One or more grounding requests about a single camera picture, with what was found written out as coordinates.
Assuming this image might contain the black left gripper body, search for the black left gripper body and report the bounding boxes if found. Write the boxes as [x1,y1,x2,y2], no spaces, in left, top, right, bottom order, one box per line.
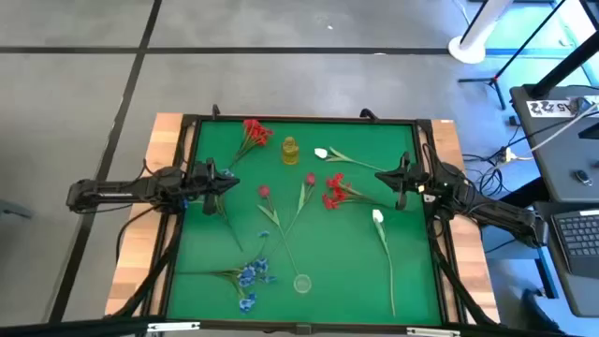
[186,157,221,216]

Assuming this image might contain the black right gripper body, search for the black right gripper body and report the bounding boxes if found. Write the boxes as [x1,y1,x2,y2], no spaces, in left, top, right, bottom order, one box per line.
[396,151,431,212]

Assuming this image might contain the white artificial tulip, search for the white artificial tulip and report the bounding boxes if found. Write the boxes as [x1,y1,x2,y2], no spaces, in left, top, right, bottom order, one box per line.
[372,209,398,318]
[314,146,388,173]

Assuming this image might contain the red artificial tulip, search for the red artificial tulip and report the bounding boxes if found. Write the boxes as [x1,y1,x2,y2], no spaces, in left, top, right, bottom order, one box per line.
[256,184,300,278]

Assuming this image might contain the red carnation spray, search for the red carnation spray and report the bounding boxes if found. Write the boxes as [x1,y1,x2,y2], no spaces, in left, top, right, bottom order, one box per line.
[227,118,275,170]
[321,172,397,211]

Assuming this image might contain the green stem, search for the green stem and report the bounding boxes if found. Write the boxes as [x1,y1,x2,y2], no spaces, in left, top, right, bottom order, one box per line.
[273,172,317,254]

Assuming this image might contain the large blue flower spray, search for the large blue flower spray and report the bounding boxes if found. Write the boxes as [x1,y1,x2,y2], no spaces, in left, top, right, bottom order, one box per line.
[179,229,278,314]

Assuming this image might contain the yellow glass vase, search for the yellow glass vase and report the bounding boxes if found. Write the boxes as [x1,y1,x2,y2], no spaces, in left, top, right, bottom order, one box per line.
[281,136,300,166]

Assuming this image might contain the clear glass vase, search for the clear glass vase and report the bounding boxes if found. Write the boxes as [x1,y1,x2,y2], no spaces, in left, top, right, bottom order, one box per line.
[293,273,314,295]

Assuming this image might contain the green table mat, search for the green table mat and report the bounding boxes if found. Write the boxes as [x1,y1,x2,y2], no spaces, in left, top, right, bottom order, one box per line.
[166,120,444,328]

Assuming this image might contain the black tripod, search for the black tripod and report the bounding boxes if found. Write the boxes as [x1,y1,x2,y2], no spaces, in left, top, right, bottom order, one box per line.
[457,0,570,111]

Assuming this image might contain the white pole stand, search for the white pole stand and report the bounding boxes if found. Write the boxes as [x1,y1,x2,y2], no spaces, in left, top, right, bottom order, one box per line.
[447,0,515,66]

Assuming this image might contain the white paper label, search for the white paper label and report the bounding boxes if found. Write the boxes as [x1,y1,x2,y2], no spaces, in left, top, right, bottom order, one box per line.
[526,98,576,118]

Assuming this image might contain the black laptop keyboard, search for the black laptop keyboard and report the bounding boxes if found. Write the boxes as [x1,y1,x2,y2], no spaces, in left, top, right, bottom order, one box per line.
[550,209,599,281]

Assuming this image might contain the grey furniture foot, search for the grey furniture foot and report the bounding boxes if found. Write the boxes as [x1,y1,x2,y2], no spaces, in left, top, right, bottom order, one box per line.
[0,198,35,220]

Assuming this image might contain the dark grey laptop desk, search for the dark grey laptop desk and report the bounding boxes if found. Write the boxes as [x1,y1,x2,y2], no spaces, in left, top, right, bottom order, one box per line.
[533,200,599,319]

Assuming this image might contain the black floor cable bundle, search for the black floor cable bundle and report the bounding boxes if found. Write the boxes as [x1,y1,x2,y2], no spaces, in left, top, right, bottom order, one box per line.
[460,125,516,198]

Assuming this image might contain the black metal table frame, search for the black metal table frame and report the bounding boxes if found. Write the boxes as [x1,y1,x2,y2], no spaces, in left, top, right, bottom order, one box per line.
[111,111,500,337]

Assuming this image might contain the silver metal bracket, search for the silver metal bracket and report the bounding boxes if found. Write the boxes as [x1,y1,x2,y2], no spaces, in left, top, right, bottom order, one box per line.
[405,327,462,337]
[147,320,201,333]

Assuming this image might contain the white cable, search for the white cable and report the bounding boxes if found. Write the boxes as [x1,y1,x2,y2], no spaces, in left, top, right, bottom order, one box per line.
[507,103,599,163]

